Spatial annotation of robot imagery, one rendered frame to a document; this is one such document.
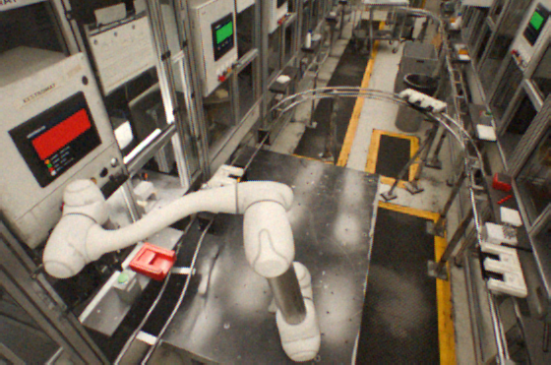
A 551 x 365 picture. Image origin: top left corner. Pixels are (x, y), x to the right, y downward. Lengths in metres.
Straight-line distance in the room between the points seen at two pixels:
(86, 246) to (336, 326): 1.15
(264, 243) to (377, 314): 1.75
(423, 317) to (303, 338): 1.39
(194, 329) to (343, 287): 0.75
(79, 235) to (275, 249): 0.53
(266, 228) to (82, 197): 0.55
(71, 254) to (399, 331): 2.07
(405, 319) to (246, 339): 1.30
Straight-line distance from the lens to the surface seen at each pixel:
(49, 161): 1.16
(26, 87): 1.11
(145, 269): 1.58
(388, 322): 2.56
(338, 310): 1.75
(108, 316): 1.58
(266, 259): 0.90
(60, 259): 1.03
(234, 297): 1.75
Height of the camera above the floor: 2.21
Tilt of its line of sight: 39 degrees down
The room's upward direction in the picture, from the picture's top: 1 degrees clockwise
